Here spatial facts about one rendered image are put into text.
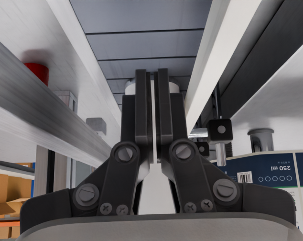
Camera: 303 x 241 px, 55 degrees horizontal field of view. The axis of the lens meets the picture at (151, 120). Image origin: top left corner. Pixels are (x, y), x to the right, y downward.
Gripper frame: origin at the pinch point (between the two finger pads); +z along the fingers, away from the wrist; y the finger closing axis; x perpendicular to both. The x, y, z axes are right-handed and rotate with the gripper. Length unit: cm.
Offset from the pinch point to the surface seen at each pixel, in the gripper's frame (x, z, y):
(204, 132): -20.7, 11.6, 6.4
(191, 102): -5.9, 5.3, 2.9
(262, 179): -34.9, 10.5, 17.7
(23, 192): -294, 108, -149
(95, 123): -19.9, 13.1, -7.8
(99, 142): -2.0, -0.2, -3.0
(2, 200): -231, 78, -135
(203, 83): -2.1, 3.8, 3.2
